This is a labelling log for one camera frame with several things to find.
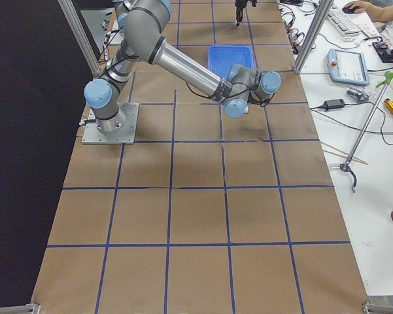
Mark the person hand on mouse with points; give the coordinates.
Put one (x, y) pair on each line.
(359, 7)

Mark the wooden chopstick pair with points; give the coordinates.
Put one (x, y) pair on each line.
(340, 153)

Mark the black power adapter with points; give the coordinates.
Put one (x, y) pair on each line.
(333, 104)

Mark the white keyboard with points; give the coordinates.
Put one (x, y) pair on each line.
(342, 23)

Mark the green handled reacher grabber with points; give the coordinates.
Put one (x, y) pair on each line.
(345, 166)

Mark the teach pendant tablet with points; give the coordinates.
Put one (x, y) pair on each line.
(347, 67)

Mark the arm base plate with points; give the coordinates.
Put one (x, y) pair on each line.
(120, 129)

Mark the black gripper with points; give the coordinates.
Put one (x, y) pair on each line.
(239, 13)

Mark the aluminium frame post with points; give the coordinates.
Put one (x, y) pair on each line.
(315, 27)

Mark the blue plastic tray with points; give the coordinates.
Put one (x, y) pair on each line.
(221, 57)

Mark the person forearm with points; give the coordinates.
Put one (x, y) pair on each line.
(385, 14)

